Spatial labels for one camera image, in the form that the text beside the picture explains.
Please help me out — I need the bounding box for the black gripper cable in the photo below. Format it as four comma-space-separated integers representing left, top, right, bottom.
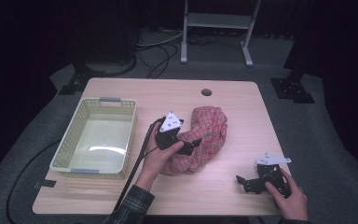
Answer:
114, 116, 166, 212

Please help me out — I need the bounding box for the black stand base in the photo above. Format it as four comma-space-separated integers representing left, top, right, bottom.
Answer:
59, 60, 106, 96
269, 71, 316, 105

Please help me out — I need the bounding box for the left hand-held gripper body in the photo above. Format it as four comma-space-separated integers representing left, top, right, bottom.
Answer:
154, 111, 185, 150

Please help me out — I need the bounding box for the thin black floor cable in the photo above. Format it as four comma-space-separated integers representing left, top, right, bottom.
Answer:
136, 43, 180, 79

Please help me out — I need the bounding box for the black tape strip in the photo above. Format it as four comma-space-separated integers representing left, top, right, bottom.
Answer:
33, 179, 58, 189

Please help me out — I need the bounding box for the cream plastic basket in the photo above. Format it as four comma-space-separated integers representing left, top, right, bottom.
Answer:
48, 97, 138, 180

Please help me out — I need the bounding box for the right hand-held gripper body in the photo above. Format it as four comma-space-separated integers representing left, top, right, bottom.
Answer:
243, 152, 292, 198

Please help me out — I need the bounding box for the person's right hand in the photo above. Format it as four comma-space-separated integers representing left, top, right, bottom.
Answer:
264, 167, 310, 222

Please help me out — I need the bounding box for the white metal stand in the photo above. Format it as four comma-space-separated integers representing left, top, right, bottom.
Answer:
180, 0, 262, 68

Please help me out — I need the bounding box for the person's left hand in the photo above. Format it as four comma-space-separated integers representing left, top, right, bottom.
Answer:
134, 122, 185, 192

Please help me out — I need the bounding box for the red plaid cloth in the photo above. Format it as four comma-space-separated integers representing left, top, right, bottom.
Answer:
160, 105, 228, 176

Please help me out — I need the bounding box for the white floor cable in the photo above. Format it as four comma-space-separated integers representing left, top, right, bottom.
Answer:
136, 30, 185, 49

